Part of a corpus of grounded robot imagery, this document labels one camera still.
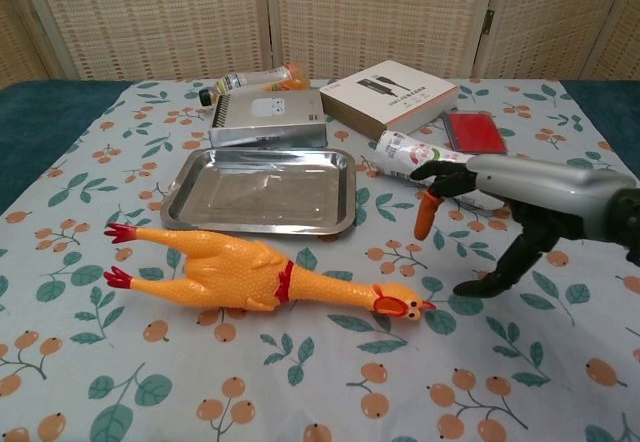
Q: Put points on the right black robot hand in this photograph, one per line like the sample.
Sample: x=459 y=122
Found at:
x=540 y=187

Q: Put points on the yellow rubber chicken toy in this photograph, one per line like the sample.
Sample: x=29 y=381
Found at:
x=230 y=267

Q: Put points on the stainless steel tray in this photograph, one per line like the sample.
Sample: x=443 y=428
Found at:
x=260 y=192

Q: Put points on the red stamp pad case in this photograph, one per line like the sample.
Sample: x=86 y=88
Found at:
x=475 y=132

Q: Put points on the yellow-capped tea bottle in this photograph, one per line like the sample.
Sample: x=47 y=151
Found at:
x=400 y=154

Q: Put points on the white cardboard product box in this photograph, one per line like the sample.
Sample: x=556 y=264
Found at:
x=395 y=94

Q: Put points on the metal screen hinge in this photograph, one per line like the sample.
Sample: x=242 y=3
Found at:
x=489 y=22

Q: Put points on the silver metal power supply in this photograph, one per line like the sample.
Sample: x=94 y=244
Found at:
x=270 y=109

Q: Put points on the floral fruit print tablecloth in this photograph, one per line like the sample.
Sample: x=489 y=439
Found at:
x=300 y=372

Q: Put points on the black-capped clear bottle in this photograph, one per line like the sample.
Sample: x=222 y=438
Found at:
x=235 y=84

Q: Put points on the woven folding screen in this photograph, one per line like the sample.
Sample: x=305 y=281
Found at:
x=160 y=17

